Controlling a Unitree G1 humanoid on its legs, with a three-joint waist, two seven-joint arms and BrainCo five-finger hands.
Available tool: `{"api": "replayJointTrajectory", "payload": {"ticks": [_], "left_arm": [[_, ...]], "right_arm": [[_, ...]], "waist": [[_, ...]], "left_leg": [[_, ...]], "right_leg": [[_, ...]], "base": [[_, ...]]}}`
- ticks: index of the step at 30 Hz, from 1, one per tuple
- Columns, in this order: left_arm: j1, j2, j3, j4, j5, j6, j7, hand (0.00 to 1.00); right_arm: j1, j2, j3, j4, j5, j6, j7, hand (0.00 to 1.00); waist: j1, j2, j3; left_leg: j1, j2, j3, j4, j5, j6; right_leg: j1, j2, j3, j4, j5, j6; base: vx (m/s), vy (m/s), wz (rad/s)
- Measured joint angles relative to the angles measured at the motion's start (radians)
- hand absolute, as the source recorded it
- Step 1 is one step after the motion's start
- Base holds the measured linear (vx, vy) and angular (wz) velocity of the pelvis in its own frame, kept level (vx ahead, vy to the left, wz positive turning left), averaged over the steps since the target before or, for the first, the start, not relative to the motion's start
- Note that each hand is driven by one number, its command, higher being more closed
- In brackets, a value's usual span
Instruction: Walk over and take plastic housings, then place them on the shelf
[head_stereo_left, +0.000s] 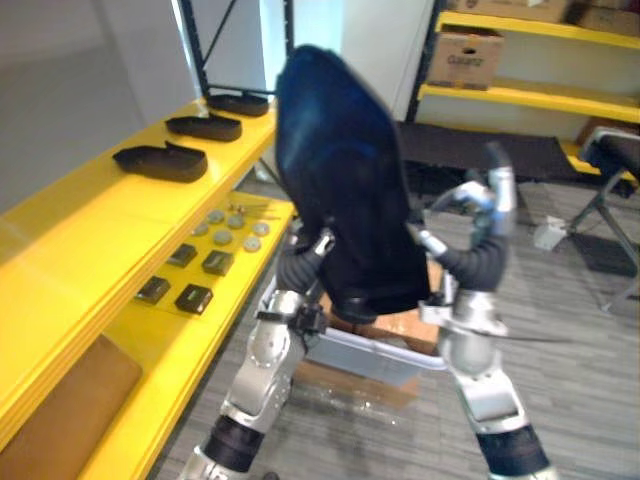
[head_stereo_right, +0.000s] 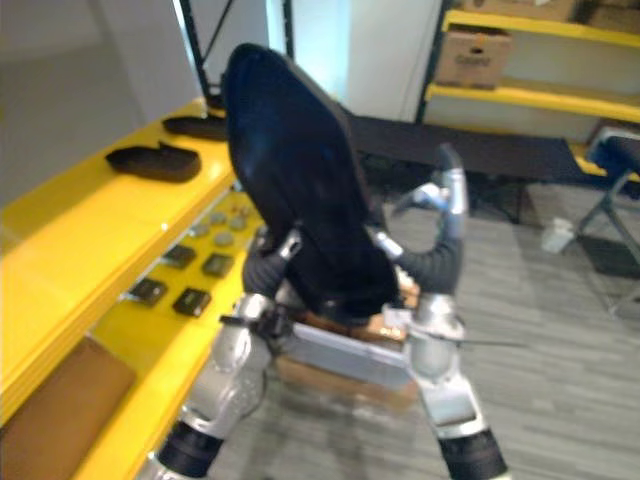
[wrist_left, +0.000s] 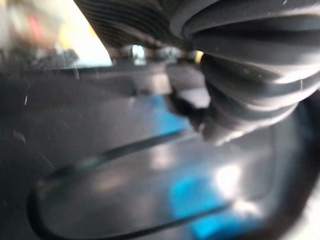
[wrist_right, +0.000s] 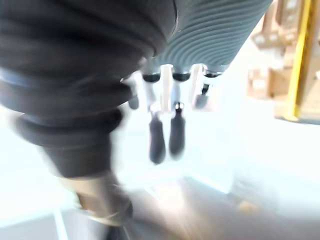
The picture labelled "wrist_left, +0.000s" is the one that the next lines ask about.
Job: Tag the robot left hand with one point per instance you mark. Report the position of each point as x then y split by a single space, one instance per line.
245 45

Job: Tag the black sole-shaped plastic housing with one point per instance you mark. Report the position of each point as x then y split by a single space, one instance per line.
105 155

